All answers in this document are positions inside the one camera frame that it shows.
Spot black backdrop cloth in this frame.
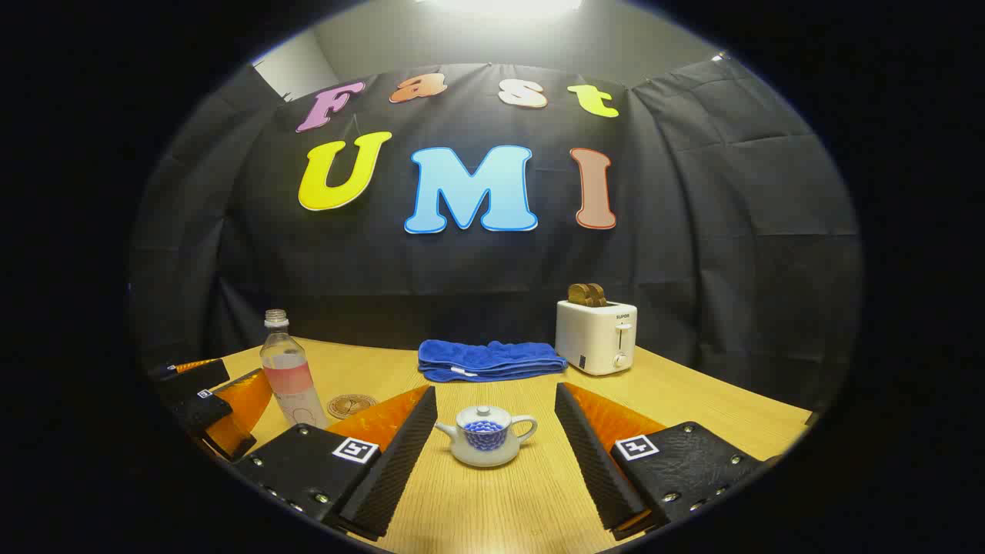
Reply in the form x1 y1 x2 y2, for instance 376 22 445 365
127 54 863 409

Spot folded blue towel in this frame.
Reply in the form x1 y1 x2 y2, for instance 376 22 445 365
418 339 569 383

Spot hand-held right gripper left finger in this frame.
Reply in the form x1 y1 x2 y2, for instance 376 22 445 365
231 385 439 542

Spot white toaster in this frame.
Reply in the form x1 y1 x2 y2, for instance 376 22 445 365
555 299 638 376

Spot white blue-print teacup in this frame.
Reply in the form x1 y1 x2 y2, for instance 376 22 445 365
435 412 539 469

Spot clear pink-label water bottle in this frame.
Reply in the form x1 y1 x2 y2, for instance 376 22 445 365
259 309 329 429

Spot round brown coaster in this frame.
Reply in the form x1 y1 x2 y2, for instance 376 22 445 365
326 394 379 420

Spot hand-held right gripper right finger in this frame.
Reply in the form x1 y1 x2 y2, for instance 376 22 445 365
554 382 782 539

